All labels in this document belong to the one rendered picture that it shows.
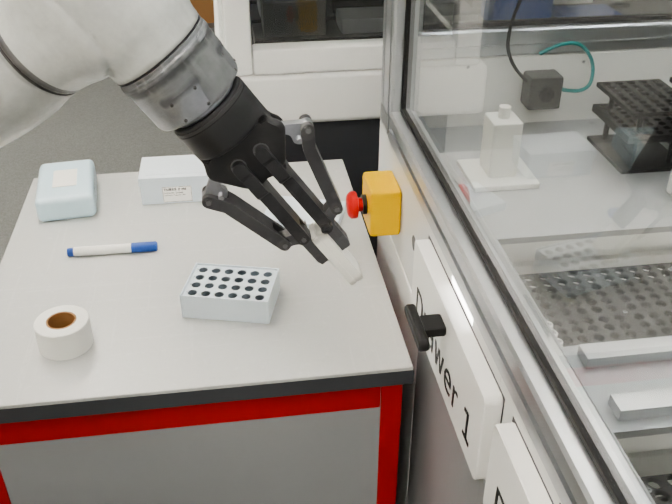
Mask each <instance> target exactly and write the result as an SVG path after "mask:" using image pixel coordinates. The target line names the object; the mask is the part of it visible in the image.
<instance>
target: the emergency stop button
mask: <svg viewBox="0 0 672 504"><path fill-rule="evenodd" d="M346 210H347V214H348V216H349V217H350V218H351V219H356V218H358V213H359V211H363V201H362V198H358V197H357V193H356V192H355V191H350V192H349V193H348V194H347V196H346Z"/></svg>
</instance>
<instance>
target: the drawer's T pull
mask: <svg viewBox="0 0 672 504"><path fill-rule="evenodd" d="M404 311H405V315H406V318H407V321H408V324H409V326H410V329H411V332H412V335H413V338H414V340H415V343H416V346H417V349H418V351H420V352H424V351H428V350H429V349H430V343H429V340H428V337H439V336H445V335H446V326H445V324H444V322H443V319H442V317H441V315H440V314H431V315H421V316H419V313H418V311H417V308H416V306H415V304H406V305H405V307H404Z"/></svg>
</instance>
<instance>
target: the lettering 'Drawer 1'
mask: <svg viewBox="0 0 672 504"><path fill-rule="evenodd" d="M418 293H419V296H420V299H421V315H423V303H422V297H421V294H420V291H419V289H418V287H417V297H416V308H417V305H418ZM421 315H420V316H421ZM438 357H439V373H440V374H441V370H442V366H443V362H444V359H443V357H442V361H441V365H440V349H439V348H438V353H437V341H436V339H435V363H436V365H437V361H438ZM446 372H447V373H448V376H449V382H448V379H447V376H446ZM445 378H446V381H447V384H448V386H449V389H451V379H450V374H449V371H448V369H447V368H445V370H444V385H445V390H446V393H447V395H448V396H450V394H449V392H448V390H447V388H446V382H445ZM454 394H456V397H457V398H458V394H457V392H456V390H455V387H454V385H453V391H452V401H451V405H452V407H453V401H454ZM464 411H465V413H466V415H467V416H466V424H465V433H464V431H463V429H462V434H463V437H464V439H465V442H466V445H467V447H468V442H467V439H466V435H467V427H468V419H469V414H468V411H467V409H466V407H464Z"/></svg>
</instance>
